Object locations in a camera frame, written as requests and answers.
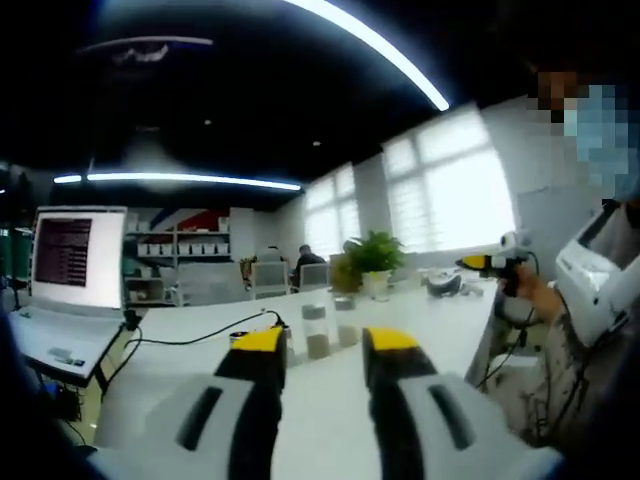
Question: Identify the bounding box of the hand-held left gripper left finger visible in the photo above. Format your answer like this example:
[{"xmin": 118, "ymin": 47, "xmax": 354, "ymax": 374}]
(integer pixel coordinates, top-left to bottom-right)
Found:
[{"xmin": 92, "ymin": 325, "xmax": 289, "ymax": 480}]

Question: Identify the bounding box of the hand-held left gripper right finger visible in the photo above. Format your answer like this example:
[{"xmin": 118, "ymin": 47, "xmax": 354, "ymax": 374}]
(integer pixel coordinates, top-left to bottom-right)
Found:
[{"xmin": 360, "ymin": 326, "xmax": 567, "ymax": 480}]

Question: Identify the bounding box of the clear seasoning bottle grey lid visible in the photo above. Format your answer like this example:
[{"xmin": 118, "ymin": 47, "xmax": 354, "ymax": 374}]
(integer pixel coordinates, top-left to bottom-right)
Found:
[
  {"xmin": 333, "ymin": 296, "xmax": 359, "ymax": 349},
  {"xmin": 300, "ymin": 302, "xmax": 329, "ymax": 361}
]

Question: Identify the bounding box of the person's right hand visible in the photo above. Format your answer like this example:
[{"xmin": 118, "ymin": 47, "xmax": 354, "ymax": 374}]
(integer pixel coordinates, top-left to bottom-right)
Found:
[{"xmin": 514, "ymin": 264, "xmax": 562, "ymax": 322}]

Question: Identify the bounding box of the grey white object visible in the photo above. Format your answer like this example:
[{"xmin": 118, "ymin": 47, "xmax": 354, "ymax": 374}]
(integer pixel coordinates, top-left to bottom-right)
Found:
[{"xmin": 424, "ymin": 269, "xmax": 467, "ymax": 300}]

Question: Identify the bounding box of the large bright window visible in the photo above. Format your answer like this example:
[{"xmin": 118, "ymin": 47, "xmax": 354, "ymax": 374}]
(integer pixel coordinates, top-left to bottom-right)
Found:
[{"xmin": 381, "ymin": 106, "xmax": 517, "ymax": 257}]

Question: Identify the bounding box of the white chest-worn device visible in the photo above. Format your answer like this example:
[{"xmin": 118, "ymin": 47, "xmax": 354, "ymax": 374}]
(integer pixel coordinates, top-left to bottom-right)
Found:
[{"xmin": 553, "ymin": 203, "xmax": 635, "ymax": 348}]

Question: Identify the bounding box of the green potted plant white pot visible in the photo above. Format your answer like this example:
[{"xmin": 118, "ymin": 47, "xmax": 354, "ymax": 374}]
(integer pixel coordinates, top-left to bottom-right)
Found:
[{"xmin": 344, "ymin": 229, "xmax": 409, "ymax": 302}]

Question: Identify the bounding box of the yellowish potted plant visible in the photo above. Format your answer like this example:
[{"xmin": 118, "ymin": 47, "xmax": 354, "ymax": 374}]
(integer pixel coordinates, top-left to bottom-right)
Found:
[{"xmin": 327, "ymin": 253, "xmax": 362, "ymax": 294}]

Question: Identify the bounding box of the person's patterned clothing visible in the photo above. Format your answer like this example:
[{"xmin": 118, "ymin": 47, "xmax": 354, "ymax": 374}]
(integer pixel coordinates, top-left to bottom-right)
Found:
[{"xmin": 492, "ymin": 282, "xmax": 640, "ymax": 451}]

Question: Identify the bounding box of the grey mesh office chair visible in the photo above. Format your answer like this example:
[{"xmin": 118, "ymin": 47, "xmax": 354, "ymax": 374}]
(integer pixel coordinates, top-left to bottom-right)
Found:
[
  {"xmin": 249, "ymin": 260, "xmax": 292, "ymax": 301},
  {"xmin": 298, "ymin": 262, "xmax": 331, "ymax": 292},
  {"xmin": 164, "ymin": 261, "xmax": 252, "ymax": 307}
]

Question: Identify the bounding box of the small bright window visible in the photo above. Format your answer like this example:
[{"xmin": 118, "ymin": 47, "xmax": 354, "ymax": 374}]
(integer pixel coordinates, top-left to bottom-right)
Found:
[{"xmin": 303, "ymin": 163, "xmax": 362, "ymax": 260}]

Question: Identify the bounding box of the white storage shelf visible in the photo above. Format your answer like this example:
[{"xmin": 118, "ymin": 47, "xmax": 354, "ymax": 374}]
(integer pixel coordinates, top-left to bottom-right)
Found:
[{"xmin": 123, "ymin": 213, "xmax": 234, "ymax": 306}]

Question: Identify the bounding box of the white laptop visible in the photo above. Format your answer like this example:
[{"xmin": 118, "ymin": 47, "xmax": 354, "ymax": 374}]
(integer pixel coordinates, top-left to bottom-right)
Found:
[{"xmin": 6, "ymin": 204, "xmax": 132, "ymax": 389}]

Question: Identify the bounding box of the long ceiling light strip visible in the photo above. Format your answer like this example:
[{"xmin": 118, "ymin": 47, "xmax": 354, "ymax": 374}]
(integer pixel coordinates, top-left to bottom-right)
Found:
[
  {"xmin": 282, "ymin": 0, "xmax": 452, "ymax": 113},
  {"xmin": 52, "ymin": 171, "xmax": 304, "ymax": 193}
]

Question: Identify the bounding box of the black laptop cable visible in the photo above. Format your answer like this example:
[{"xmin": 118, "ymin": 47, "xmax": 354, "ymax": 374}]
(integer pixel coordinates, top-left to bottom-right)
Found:
[{"xmin": 121, "ymin": 309, "xmax": 287, "ymax": 352}]

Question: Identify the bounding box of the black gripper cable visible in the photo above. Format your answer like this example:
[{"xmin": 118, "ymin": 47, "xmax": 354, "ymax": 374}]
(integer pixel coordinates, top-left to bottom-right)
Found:
[{"xmin": 473, "ymin": 294, "xmax": 542, "ymax": 392}]

